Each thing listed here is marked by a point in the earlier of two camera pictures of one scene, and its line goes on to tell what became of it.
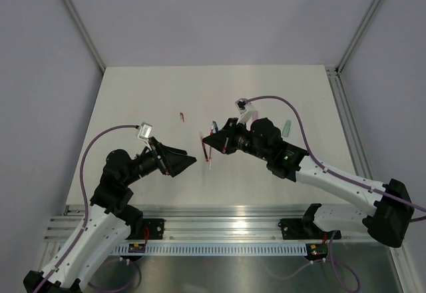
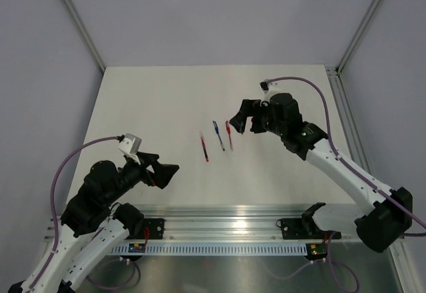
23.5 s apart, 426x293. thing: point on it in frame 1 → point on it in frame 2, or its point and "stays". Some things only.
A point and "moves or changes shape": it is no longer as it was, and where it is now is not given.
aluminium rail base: x=197 y=222 stays
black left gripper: x=170 y=160 → x=162 y=172
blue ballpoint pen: x=215 y=126 stays
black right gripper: x=223 y=140 → x=250 y=108
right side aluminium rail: x=358 y=158 stays
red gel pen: x=212 y=133 moves or changes shape
